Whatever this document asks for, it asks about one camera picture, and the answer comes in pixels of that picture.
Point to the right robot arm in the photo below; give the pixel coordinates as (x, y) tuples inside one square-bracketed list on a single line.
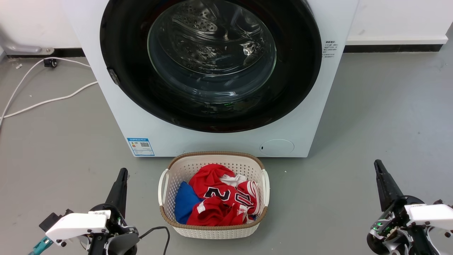
[(421, 242)]

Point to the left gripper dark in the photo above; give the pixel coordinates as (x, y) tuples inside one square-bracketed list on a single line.
[(122, 241)]

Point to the red basketball jersey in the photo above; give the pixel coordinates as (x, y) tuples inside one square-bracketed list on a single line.
[(208, 179)]

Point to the white front-load washing machine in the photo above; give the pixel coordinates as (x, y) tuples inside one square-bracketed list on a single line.
[(219, 143)]

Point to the white garment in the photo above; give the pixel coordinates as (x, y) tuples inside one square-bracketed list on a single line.
[(233, 180)]

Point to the white perforated laundry basket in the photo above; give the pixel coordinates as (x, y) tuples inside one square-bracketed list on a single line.
[(212, 232)]

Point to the blue garment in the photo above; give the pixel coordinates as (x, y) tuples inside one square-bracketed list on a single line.
[(184, 203)]

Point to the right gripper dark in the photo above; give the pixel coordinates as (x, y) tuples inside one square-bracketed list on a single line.
[(387, 223)]

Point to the blue energy label sticker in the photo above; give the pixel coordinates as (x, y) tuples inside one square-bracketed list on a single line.
[(141, 146)]

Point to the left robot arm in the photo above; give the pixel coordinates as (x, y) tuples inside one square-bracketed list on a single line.
[(53, 219)]

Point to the black round glass washer door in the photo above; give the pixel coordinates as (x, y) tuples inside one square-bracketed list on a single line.
[(124, 53)]

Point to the round white filter cover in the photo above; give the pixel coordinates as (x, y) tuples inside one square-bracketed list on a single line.
[(277, 147)]

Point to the small black plug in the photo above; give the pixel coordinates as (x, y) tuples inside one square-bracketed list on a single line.
[(50, 63)]

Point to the small black text sticker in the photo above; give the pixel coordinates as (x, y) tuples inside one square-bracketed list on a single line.
[(330, 50)]

